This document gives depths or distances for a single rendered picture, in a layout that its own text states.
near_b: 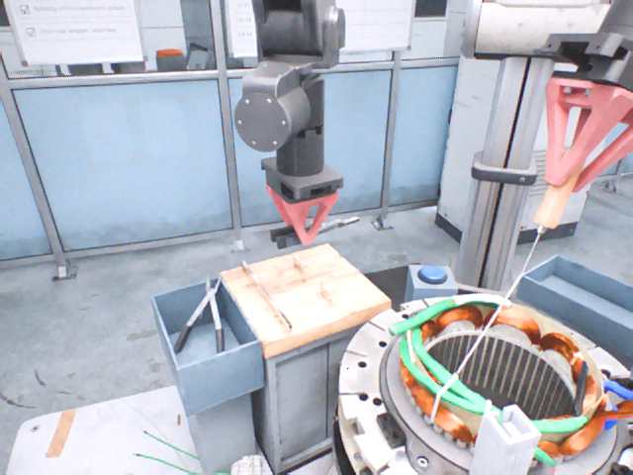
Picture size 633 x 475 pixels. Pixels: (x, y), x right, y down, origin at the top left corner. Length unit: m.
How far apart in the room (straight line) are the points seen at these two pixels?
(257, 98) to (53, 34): 2.12
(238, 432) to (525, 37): 0.73
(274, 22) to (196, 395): 0.44
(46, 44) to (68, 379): 1.49
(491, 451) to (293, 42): 0.40
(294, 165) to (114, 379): 1.77
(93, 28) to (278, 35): 2.04
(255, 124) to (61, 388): 1.91
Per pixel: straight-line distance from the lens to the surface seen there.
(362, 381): 0.51
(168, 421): 0.92
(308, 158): 0.52
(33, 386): 2.31
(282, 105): 0.43
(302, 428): 0.77
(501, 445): 0.38
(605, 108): 0.37
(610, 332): 0.76
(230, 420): 0.72
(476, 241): 0.94
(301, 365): 0.67
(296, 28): 0.48
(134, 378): 2.16
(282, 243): 0.57
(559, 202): 0.40
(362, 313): 0.65
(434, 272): 0.79
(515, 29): 0.80
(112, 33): 2.49
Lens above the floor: 1.47
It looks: 30 degrees down
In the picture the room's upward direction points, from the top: straight up
